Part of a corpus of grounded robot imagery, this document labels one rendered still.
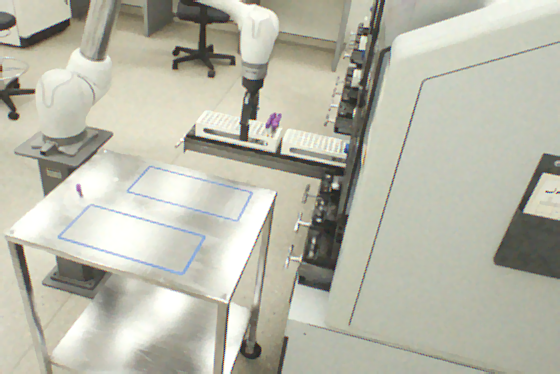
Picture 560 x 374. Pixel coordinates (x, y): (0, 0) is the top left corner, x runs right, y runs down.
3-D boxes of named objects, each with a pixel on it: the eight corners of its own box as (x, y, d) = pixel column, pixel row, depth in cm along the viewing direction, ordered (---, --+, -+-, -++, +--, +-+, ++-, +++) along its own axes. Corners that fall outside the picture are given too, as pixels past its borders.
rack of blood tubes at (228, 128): (280, 141, 171) (282, 126, 168) (274, 154, 163) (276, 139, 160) (204, 124, 175) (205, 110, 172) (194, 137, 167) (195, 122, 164)
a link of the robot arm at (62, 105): (30, 134, 166) (20, 78, 155) (57, 112, 181) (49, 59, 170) (73, 142, 165) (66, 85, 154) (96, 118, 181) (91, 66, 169)
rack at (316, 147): (365, 159, 167) (369, 145, 164) (364, 175, 159) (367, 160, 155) (285, 142, 171) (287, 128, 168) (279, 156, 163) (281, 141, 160)
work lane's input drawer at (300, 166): (371, 174, 172) (377, 154, 167) (369, 196, 160) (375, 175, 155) (186, 134, 182) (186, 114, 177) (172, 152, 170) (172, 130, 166)
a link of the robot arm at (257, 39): (269, 67, 148) (274, 53, 159) (274, 19, 140) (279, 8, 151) (235, 62, 148) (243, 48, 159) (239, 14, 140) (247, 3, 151)
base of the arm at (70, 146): (21, 152, 165) (18, 139, 163) (58, 124, 184) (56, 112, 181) (66, 163, 163) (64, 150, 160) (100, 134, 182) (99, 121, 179)
